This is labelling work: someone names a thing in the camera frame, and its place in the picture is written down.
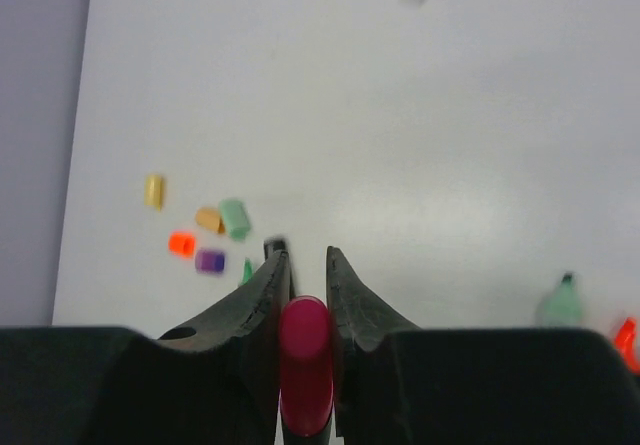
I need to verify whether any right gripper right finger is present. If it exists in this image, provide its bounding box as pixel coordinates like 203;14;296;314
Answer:
326;247;639;444

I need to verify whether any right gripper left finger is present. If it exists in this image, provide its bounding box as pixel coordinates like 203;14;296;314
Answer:
1;251;290;444

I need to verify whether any pink black highlighter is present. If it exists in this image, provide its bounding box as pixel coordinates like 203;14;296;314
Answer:
279;296;334;444

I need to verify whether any green black highlighter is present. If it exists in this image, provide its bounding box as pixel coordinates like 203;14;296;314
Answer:
239;258;254;286

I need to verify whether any purple pen cap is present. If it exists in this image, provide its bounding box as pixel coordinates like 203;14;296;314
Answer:
194;248;226;274

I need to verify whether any orange pen cap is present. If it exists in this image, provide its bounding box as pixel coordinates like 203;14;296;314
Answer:
168;231;196;258

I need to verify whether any blue black highlighter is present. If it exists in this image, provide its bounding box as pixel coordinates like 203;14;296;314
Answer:
263;236;288;259

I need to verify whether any tan pen cap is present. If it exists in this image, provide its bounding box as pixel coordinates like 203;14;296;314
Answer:
195;207;225;234

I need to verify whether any mint pen cap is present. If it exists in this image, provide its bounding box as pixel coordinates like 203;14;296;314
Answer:
218;198;251;241

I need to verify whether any mint cap translucent highlighter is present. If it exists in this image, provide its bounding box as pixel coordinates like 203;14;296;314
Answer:
535;272;584;327

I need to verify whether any yellow pen cap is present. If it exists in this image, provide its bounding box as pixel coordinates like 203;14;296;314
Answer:
144;174;165;210

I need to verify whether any orange black highlighter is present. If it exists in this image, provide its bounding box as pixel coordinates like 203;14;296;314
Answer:
613;317;639;375

